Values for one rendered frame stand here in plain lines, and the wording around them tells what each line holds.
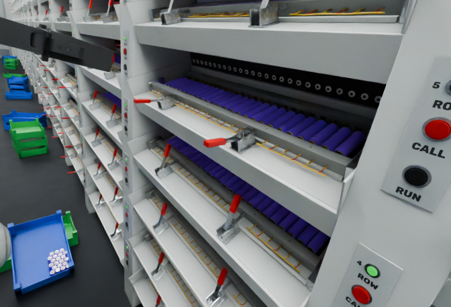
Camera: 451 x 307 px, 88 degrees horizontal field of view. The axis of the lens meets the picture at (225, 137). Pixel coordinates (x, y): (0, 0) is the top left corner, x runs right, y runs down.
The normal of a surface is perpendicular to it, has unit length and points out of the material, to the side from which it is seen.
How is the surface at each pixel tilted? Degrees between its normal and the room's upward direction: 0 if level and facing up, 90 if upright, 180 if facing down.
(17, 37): 91
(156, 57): 90
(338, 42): 109
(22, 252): 22
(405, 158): 90
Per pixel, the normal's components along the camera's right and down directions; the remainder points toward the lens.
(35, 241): 0.36, -0.74
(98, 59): 0.65, 0.34
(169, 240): -0.12, -0.83
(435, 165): -0.75, 0.13
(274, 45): -0.75, 0.43
